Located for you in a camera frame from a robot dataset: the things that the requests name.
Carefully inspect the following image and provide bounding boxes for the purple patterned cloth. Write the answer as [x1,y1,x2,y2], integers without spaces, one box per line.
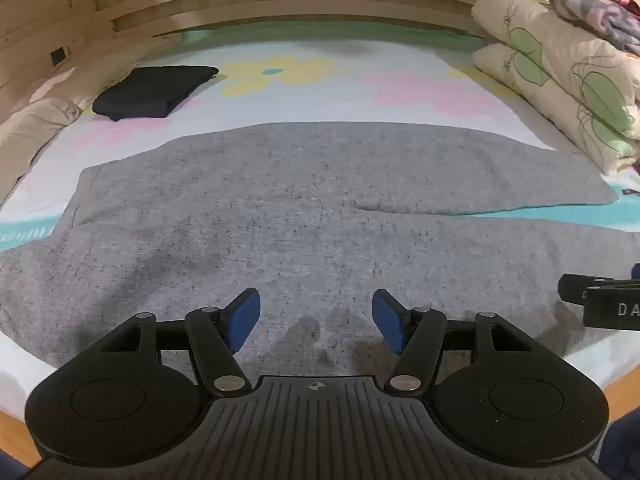
[548,0,640,57]

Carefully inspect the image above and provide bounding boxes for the folded floral quilt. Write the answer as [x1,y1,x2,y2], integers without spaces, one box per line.
[471,0,640,177]

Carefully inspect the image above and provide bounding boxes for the black folded garment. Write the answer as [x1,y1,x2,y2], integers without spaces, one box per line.
[92,65,221,122]

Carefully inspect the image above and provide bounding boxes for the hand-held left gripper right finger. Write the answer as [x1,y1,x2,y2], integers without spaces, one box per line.
[372,289,546,396]

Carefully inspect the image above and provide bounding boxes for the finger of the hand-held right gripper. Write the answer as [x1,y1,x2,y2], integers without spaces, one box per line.
[558,273,608,306]

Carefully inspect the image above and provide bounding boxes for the floral bed sheet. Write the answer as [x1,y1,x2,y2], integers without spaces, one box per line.
[0,30,640,411]

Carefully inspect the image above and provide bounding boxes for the person's dark blue clothing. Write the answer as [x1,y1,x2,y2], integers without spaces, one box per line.
[597,407,640,480]

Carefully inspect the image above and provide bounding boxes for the grey pants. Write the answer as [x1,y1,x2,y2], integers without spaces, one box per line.
[0,121,640,378]

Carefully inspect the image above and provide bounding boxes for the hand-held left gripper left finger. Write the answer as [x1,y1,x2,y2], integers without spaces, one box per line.
[90,287,262,397]

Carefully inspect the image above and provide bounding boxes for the beige pillow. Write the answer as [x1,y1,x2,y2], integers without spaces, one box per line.
[0,62,148,206]

